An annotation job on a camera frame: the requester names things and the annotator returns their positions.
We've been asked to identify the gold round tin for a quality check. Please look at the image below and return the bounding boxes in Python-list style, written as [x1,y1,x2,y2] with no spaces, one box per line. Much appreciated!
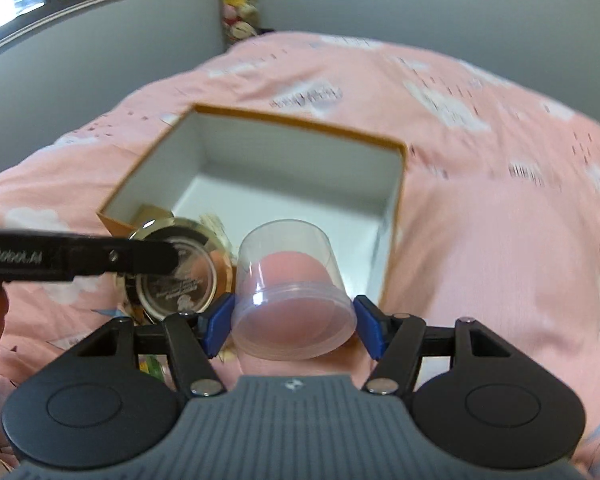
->
[114,205,236,325]

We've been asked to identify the clear jar with pink sponge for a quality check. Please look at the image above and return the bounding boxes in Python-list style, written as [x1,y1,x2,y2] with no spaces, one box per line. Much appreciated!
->
[230,219,356,361]

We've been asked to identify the orange cardboard box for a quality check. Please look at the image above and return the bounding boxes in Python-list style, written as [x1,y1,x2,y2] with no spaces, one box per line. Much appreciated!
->
[97,104,406,301]

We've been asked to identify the pink cloud print blanket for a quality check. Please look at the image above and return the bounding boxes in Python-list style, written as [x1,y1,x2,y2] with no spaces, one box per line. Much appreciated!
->
[0,32,600,479]

